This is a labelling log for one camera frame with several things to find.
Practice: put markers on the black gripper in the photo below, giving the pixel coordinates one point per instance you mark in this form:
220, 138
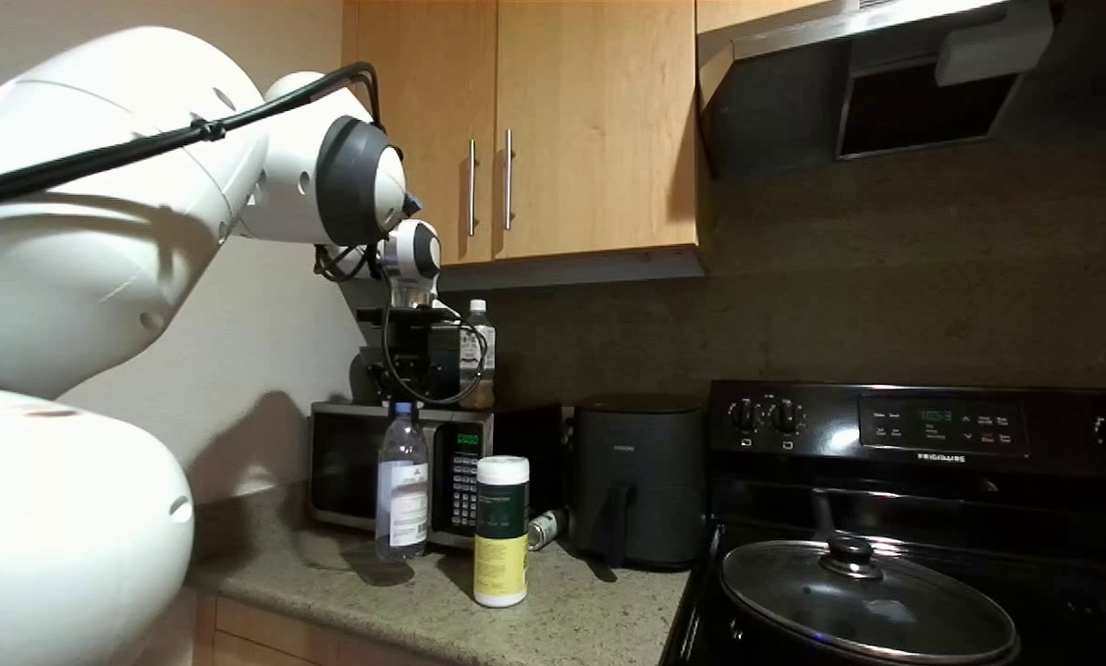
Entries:
418, 357

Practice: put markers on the clear water bottle blue cap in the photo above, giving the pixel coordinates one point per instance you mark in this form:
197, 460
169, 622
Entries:
402, 486

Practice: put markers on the yellow green container white lid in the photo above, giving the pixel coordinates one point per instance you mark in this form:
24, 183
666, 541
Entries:
502, 535

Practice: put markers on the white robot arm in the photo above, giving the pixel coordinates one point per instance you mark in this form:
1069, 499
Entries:
125, 166

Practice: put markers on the tea bottle white cap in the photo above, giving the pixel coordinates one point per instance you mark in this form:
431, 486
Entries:
478, 357

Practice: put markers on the stainless steel microwave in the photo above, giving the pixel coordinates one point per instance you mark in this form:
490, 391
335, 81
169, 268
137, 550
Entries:
347, 467

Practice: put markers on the black air fryer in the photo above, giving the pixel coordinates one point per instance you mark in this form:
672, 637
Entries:
637, 481

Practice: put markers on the wooden upper cabinet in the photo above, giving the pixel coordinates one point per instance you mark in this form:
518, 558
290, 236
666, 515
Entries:
553, 141

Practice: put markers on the black electric stove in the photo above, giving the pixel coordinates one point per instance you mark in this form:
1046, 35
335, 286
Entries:
992, 486

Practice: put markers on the black pan with glass lid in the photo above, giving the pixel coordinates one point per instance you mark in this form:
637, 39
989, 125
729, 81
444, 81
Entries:
849, 600

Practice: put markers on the steel range hood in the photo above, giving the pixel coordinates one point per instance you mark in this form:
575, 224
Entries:
852, 79

